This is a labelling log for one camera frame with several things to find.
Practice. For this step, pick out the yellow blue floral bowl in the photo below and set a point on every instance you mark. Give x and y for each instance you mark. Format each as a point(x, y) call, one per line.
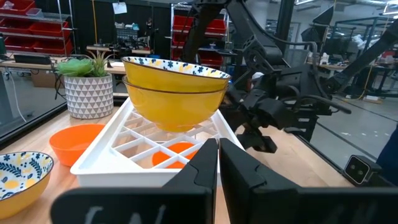
point(174, 79)
point(21, 199)
point(174, 109)

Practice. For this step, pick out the shelf rack with red bins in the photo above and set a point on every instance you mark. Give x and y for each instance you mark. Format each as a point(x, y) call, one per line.
point(220, 28)
point(23, 7)

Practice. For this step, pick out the orange plate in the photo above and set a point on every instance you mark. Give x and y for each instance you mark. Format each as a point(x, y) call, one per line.
point(183, 147)

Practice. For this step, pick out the cardboard box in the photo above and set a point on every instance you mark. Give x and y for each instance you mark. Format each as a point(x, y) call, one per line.
point(43, 79)

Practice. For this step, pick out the white paper sign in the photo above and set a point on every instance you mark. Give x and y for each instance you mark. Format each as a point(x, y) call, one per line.
point(119, 7)

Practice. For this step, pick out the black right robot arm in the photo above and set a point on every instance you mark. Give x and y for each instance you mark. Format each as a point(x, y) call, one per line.
point(258, 46)

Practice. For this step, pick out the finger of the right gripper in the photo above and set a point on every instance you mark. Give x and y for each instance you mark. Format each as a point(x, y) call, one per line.
point(237, 115)
point(240, 96)

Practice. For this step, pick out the blue barrel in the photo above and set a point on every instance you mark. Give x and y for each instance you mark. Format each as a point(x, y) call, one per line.
point(154, 56)

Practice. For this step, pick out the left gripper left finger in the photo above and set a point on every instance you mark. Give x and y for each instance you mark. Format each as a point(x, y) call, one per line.
point(192, 186)

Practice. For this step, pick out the white office chair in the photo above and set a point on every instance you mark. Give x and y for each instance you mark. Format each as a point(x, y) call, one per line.
point(297, 57)

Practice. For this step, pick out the black studio softbox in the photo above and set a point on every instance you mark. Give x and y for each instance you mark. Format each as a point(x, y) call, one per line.
point(325, 17)

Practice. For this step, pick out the white lattice shelf rack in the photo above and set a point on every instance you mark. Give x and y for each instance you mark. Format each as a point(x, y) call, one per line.
point(102, 169)

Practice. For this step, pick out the wooden workbench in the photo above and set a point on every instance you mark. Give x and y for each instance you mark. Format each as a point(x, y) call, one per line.
point(326, 66)
point(99, 48)
point(7, 64)

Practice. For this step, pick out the succulent in patterned pot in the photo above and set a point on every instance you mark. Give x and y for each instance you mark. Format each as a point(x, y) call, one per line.
point(88, 99)

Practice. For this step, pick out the black table-level camera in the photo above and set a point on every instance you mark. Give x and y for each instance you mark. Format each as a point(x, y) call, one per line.
point(357, 169)

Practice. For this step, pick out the white bin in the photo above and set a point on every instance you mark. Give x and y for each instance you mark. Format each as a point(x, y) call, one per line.
point(257, 76)

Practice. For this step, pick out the black laptop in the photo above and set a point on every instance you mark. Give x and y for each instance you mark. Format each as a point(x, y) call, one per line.
point(31, 59)

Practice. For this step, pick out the person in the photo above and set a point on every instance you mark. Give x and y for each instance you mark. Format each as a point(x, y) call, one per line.
point(388, 158)

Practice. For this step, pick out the orange plastic mini bowl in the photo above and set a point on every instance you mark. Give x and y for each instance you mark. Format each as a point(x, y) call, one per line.
point(71, 146)

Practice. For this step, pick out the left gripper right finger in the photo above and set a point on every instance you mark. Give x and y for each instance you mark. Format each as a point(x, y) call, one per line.
point(248, 193)

